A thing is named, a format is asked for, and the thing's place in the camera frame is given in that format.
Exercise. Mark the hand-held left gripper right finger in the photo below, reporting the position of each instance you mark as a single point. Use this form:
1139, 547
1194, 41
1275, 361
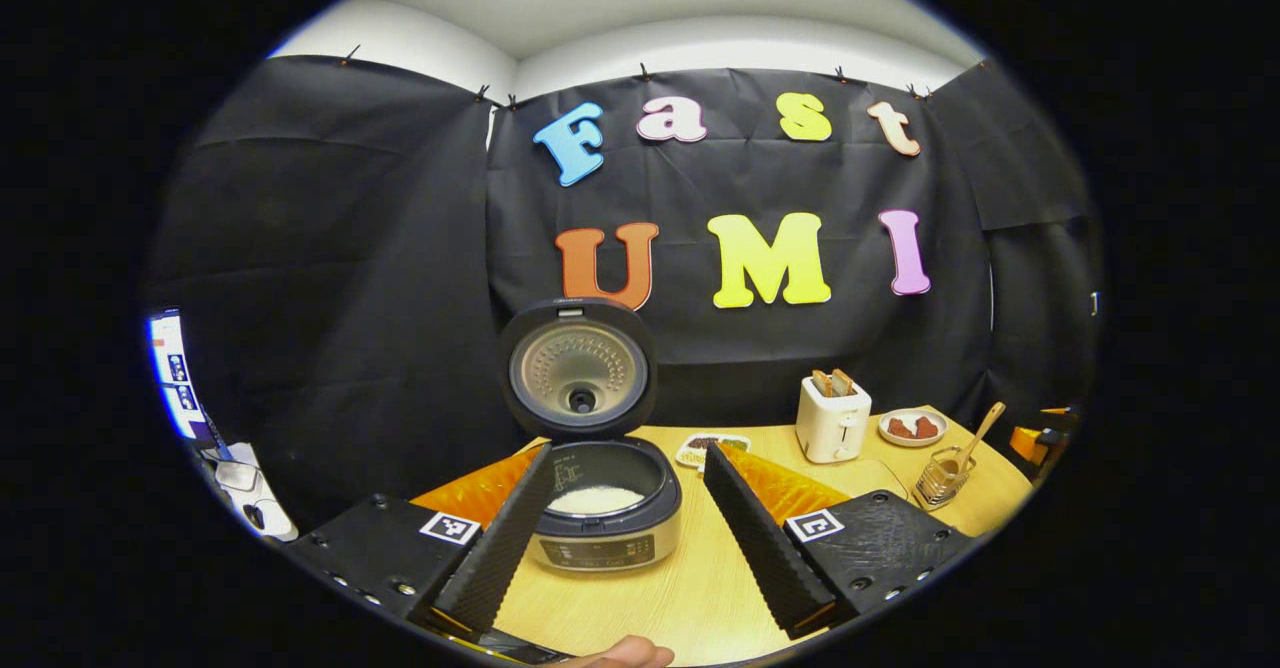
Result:
765, 548

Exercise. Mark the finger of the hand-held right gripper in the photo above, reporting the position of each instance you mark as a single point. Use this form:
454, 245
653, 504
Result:
1027, 444

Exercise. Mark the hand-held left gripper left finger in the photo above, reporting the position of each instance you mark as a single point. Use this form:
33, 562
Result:
505, 548

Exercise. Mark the wooden spoon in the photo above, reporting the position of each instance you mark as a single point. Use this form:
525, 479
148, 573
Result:
985, 426

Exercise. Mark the black silver rice cooker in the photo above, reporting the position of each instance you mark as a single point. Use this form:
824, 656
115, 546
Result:
600, 548

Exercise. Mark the white rice heap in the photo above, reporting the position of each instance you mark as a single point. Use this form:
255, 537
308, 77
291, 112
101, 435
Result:
597, 500

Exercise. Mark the brown meat piece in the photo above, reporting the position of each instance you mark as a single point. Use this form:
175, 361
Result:
926, 428
898, 428

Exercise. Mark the white divided condiment dish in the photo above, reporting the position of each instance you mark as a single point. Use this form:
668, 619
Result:
735, 441

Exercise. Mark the round white plate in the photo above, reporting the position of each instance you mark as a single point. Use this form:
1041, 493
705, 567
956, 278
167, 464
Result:
913, 413

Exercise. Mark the white toaster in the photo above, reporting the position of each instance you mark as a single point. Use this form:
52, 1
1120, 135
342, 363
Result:
830, 423

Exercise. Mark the toasted bread slice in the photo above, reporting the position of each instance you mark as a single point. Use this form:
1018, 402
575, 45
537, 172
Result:
844, 381
821, 382

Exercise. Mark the black computer mouse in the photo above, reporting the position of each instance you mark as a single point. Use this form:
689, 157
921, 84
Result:
256, 517

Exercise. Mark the white side desk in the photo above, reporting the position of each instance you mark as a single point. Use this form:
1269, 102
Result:
240, 476

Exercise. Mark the computer monitor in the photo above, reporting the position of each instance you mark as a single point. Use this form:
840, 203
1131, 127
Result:
170, 368

